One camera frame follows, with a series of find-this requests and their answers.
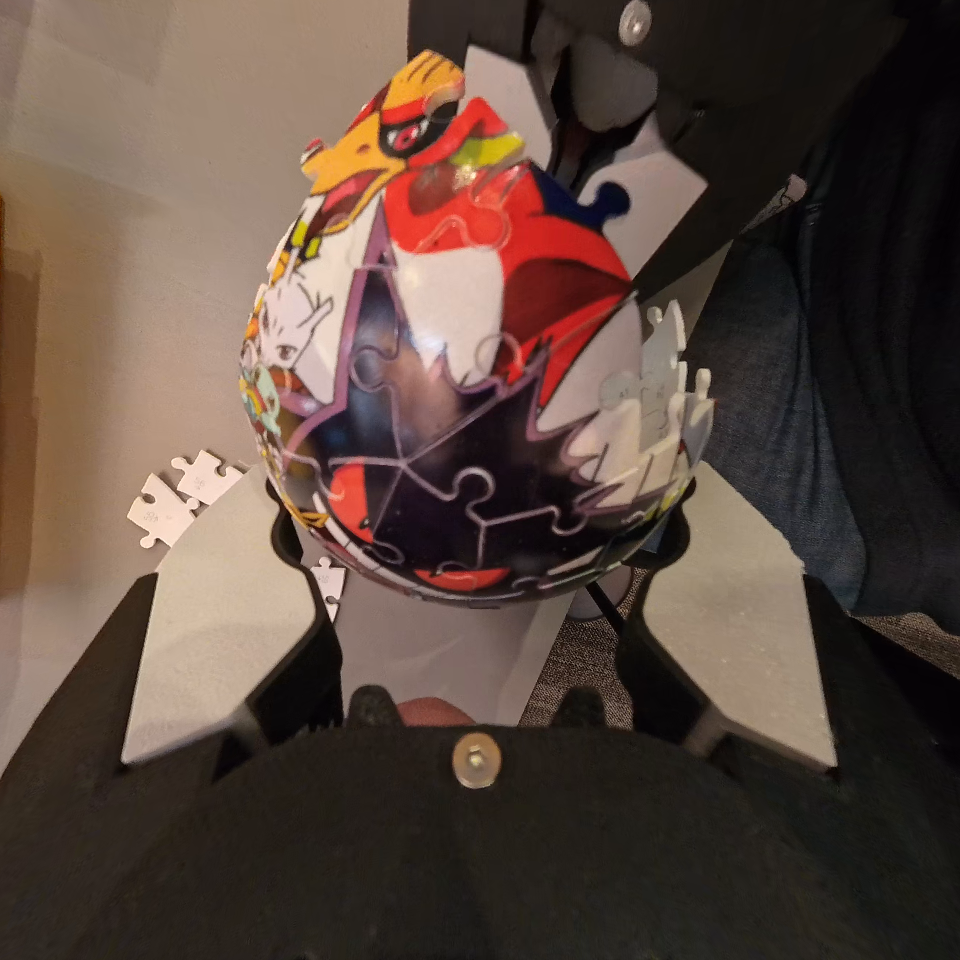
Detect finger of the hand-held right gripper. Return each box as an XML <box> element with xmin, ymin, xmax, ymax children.
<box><xmin>465</xmin><ymin>45</ymin><xmax>569</xmax><ymax>171</ymax></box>
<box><xmin>558</xmin><ymin>112</ymin><xmax>711</xmax><ymax>291</ymax></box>

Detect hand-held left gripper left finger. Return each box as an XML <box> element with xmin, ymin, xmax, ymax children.
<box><xmin>118</xmin><ymin>461</ymin><xmax>346</xmax><ymax>768</ymax></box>

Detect colourful puzzle ball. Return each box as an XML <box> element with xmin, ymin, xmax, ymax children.
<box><xmin>238</xmin><ymin>48</ymin><xmax>717</xmax><ymax>601</ymax></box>

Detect person's blue jeans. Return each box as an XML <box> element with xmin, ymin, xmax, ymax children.
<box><xmin>701</xmin><ymin>15</ymin><xmax>960</xmax><ymax>635</ymax></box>

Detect white red keychain charm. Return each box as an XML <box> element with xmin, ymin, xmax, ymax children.
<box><xmin>763</xmin><ymin>174</ymin><xmax>810</xmax><ymax>220</ymax></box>

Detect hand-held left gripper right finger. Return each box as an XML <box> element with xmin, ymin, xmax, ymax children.
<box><xmin>619</xmin><ymin>459</ymin><xmax>840</xmax><ymax>775</ymax></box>

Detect squarish white puzzle piece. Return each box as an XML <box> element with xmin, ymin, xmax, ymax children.
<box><xmin>126</xmin><ymin>472</ymin><xmax>201</xmax><ymax>550</ymax></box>

